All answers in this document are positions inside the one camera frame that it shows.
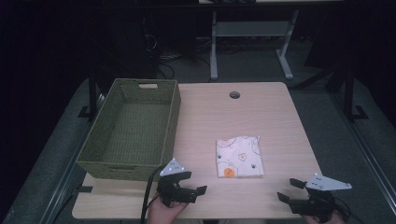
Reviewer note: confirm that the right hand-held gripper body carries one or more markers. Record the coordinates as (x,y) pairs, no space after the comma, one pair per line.
(317,203)

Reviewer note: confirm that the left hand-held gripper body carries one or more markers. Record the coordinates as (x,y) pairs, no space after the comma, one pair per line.
(174,190)

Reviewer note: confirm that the white patterned cloth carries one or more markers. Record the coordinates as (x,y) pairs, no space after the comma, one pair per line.
(239,157)

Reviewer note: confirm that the green woven basket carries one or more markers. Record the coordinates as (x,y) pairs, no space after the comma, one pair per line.
(137,130)

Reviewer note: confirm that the person's right hand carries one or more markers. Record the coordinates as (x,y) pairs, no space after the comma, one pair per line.
(330,220)

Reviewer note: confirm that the person's left hand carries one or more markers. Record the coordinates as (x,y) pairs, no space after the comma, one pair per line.
(163,213)

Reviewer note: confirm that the black tape strip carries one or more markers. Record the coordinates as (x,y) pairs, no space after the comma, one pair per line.
(84,189)

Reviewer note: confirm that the black metal stand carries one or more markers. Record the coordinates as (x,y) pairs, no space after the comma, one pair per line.
(92,99)
(350,96)

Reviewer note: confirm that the metal floor rail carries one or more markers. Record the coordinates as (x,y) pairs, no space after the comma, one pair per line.
(365,146)
(67,174)

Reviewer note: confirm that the white metal desk frame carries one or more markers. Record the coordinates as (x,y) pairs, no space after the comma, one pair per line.
(249,29)

